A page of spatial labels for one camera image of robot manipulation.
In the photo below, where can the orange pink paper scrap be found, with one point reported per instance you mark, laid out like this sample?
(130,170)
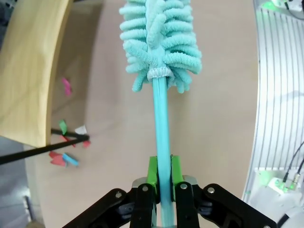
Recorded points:
(57,159)

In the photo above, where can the teal chenille duster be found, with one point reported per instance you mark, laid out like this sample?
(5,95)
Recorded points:
(162,118)

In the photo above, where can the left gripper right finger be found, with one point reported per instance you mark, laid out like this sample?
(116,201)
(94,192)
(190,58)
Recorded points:
(187,206)

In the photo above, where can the small curled red paper scrap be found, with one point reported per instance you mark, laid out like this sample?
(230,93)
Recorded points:
(63,137)

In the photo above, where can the grey ribbed metal platform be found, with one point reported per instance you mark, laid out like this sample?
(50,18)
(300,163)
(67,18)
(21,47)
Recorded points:
(268,95)

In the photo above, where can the two-tier wooden shelf black frame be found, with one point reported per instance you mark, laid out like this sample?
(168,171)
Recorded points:
(23,71)

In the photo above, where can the blue paper scrap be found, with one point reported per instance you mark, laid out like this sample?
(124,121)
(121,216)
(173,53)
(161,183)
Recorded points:
(70,159)

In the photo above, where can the green paper scrap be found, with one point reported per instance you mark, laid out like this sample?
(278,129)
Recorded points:
(62,125)

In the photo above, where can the red orange paper scrap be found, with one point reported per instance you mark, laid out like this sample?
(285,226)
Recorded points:
(86,144)

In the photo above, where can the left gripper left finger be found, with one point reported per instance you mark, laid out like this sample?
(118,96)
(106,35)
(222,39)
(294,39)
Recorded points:
(142,204)

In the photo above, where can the white paper scrap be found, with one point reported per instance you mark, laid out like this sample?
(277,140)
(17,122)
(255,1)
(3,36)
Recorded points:
(80,129)

